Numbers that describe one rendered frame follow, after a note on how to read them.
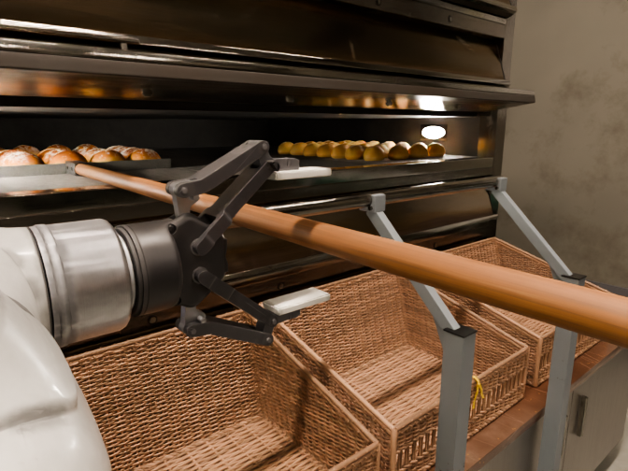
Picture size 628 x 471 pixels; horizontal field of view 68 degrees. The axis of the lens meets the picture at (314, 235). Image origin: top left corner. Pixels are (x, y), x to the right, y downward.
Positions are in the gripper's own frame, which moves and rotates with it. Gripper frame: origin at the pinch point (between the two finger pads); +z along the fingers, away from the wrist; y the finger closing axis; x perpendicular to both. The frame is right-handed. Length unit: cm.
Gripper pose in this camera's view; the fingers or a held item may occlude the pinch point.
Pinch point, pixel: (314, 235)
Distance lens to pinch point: 50.1
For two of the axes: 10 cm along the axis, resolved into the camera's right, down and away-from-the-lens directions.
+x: 6.4, 1.7, -7.5
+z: 7.7, -1.5, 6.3
